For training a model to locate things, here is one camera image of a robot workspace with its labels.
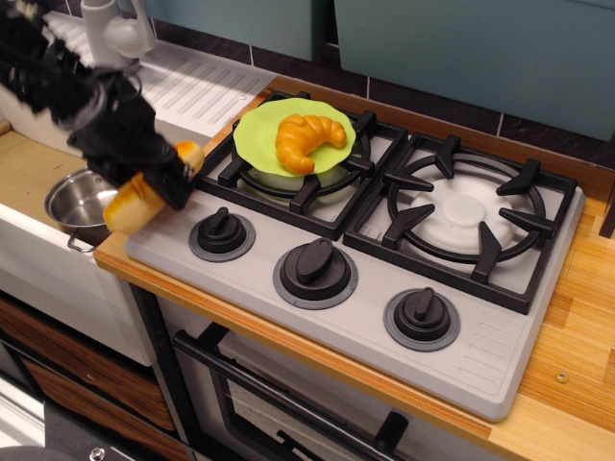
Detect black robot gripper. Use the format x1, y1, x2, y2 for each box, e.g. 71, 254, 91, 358
68, 76, 194, 210

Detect yellow toy bread loaf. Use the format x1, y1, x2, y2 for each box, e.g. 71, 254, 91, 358
104, 141, 205, 234

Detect orange toy croissant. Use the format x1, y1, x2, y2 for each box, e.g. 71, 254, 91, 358
275, 114, 347, 175

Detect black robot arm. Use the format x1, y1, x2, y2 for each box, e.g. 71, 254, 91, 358
1, 1, 195, 209

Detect small stainless steel pot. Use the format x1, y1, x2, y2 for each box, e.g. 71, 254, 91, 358
44, 167, 117, 254

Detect white toy sink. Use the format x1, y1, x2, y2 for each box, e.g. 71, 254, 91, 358
1, 41, 275, 366

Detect light green plastic plate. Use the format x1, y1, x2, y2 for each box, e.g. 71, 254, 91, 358
233, 97, 357, 177

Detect black left stove knob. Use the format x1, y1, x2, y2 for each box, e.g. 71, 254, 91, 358
188, 206, 256, 263

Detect black stove knob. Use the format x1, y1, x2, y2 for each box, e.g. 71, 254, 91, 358
188, 206, 256, 263
273, 237, 358, 310
383, 287, 461, 352

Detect grey toy faucet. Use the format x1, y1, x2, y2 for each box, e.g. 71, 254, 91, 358
81, 0, 156, 70

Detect black left burner grate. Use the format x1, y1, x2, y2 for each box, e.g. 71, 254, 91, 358
195, 91, 409, 240

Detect black burner grate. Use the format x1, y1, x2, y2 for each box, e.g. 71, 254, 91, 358
343, 133, 581, 314
195, 91, 409, 240

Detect black middle stove knob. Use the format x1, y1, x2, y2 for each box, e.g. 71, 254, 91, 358
273, 237, 358, 310

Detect wood grain drawer front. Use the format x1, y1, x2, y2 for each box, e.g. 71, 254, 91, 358
1, 293, 189, 460

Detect toy oven door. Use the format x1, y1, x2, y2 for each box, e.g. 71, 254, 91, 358
162, 306, 496, 460

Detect grey toy stove top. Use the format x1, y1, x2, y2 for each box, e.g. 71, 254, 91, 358
125, 91, 585, 421

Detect black right stove knob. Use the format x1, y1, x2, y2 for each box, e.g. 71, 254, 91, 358
383, 287, 461, 352

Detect white right burner cap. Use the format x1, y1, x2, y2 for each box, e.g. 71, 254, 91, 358
397, 176, 517, 255

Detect black right burner grate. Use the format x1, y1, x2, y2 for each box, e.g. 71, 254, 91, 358
343, 133, 581, 314

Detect black oven door handle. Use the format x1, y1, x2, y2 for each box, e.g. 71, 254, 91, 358
173, 330, 407, 460

